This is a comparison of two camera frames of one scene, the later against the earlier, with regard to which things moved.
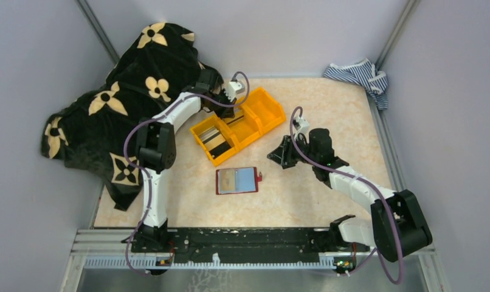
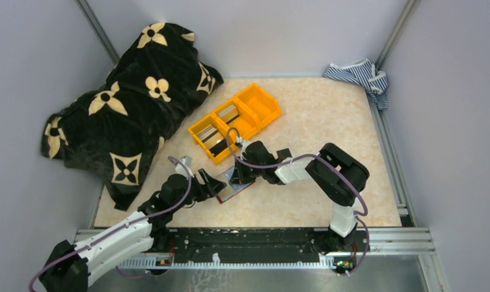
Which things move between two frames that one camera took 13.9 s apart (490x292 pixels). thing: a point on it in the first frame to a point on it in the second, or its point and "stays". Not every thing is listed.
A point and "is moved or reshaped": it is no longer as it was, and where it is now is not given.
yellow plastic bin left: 216,139 stays
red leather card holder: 237,180 is moved or reshaped
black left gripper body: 222,98 to 197,192
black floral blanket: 100,131 stays
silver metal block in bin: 214,142 stays
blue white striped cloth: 364,73 stays
